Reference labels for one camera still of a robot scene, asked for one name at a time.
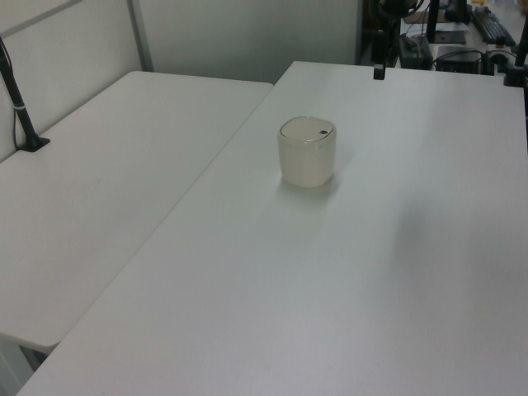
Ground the black computer keyboard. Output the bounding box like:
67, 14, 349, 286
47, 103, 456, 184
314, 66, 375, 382
471, 5, 517, 45

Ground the thick black clamp stand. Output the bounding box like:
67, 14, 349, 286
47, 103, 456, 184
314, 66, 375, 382
502, 23, 528, 88

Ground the brown cardboard piece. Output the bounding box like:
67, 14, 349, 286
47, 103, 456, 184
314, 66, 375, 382
401, 9, 447, 25

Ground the black monitor stand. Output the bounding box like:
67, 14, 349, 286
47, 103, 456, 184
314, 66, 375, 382
426, 0, 468, 45

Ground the dark grey equipment case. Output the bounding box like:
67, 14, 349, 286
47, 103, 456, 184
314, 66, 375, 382
397, 34, 435, 69

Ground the black pole stand with base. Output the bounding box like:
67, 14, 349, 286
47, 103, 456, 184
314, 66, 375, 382
0, 35, 52, 154

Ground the cream plastic trash bin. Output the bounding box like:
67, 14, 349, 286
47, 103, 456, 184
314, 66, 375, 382
276, 116, 340, 190

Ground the black electronics box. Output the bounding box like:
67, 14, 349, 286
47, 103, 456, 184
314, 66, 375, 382
436, 49, 484, 74

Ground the white paper sheet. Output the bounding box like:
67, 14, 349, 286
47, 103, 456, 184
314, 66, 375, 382
401, 19, 469, 35

